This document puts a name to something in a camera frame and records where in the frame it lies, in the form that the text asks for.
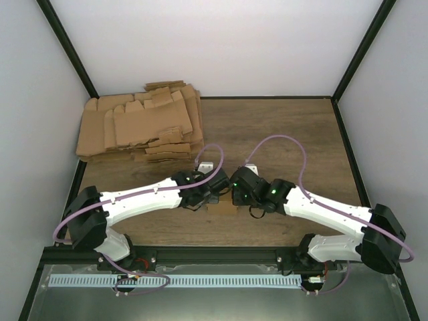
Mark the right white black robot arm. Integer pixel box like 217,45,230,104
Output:
231,167,406,274

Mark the brown cardboard box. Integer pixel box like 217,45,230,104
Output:
207,194,237,216

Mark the stack of flat cardboard sheets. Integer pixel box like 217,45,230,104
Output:
76,80,204,163

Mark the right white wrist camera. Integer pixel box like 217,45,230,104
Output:
245,163,259,175

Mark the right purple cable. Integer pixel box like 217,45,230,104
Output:
245,134,416,295

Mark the black enclosure frame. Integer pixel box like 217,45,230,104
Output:
19,1,399,320

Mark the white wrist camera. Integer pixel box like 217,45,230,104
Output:
197,162,214,174
245,163,259,175

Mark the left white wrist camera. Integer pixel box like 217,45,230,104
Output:
197,162,214,174

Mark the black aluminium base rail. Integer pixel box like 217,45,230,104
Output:
43,245,395,268

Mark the light blue slotted cable duct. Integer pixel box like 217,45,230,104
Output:
48,274,302,288

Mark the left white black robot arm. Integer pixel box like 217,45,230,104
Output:
66,169,230,270

